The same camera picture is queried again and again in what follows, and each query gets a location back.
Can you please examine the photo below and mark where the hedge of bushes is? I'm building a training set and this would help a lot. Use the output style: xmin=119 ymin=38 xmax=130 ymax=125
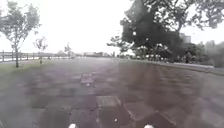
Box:
xmin=173 ymin=39 xmax=224 ymax=68

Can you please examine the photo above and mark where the low stone kerb wall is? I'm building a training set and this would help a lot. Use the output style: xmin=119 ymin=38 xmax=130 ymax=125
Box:
xmin=133 ymin=58 xmax=224 ymax=76

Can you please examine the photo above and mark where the small distant tree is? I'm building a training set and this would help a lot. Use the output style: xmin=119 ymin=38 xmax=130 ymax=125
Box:
xmin=63 ymin=42 xmax=73 ymax=60

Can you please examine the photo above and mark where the large dark tree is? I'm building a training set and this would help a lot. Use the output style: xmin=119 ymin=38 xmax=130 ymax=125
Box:
xmin=106 ymin=0 xmax=224 ymax=63

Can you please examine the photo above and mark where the young leafy tree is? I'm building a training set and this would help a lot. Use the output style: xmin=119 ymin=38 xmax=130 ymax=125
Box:
xmin=0 ymin=0 xmax=42 ymax=69

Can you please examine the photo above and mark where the dark paved path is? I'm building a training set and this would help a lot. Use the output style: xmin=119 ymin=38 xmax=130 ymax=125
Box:
xmin=0 ymin=57 xmax=224 ymax=128

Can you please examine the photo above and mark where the railing fence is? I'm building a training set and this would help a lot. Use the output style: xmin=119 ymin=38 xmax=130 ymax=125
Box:
xmin=0 ymin=50 xmax=73 ymax=63

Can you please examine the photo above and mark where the grass strip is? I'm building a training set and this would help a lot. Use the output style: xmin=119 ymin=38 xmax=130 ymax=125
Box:
xmin=0 ymin=58 xmax=64 ymax=75

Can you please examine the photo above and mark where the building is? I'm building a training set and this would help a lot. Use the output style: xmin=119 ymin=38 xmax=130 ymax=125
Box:
xmin=179 ymin=32 xmax=193 ymax=45

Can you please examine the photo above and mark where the small thin tree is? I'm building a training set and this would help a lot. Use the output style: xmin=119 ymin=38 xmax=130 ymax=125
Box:
xmin=32 ymin=36 xmax=49 ymax=65

